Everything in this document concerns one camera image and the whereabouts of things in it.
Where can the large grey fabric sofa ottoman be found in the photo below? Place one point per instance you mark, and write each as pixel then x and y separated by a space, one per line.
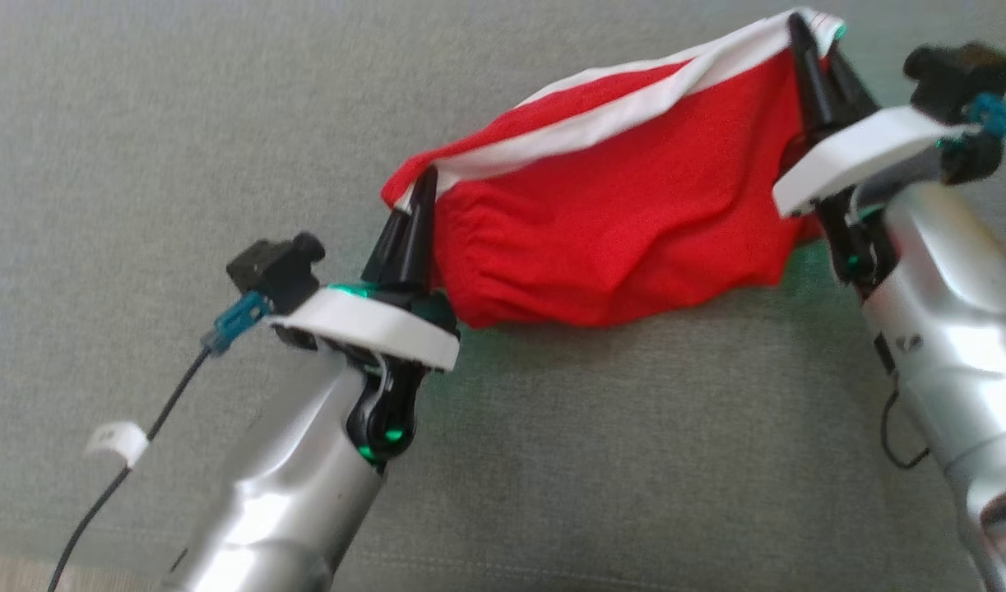
pixel 182 123

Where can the red shorts with white trim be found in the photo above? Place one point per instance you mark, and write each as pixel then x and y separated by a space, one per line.
pixel 618 205

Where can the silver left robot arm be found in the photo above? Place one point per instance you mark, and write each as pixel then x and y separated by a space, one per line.
pixel 280 501

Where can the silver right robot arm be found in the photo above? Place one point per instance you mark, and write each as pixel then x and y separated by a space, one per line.
pixel 955 345

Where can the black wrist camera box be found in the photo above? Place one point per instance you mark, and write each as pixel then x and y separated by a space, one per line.
pixel 276 267
pixel 959 74

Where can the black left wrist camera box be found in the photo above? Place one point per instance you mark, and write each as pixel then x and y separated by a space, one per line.
pixel 276 267

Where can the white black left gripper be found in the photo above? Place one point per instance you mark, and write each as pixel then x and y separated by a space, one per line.
pixel 371 321

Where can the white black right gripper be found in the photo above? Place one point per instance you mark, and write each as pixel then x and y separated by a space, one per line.
pixel 856 148

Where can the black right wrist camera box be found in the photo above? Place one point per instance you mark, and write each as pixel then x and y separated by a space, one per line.
pixel 959 74

